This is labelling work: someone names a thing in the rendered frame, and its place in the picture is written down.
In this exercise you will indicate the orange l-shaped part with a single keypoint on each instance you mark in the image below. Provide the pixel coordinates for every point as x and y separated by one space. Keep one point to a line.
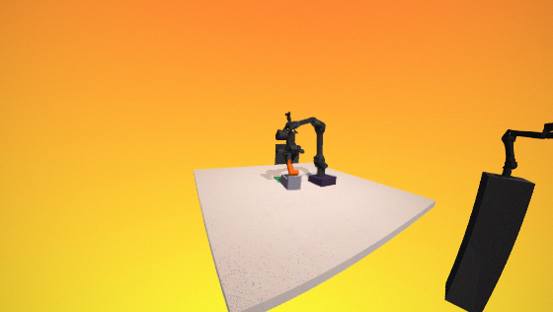
290 169

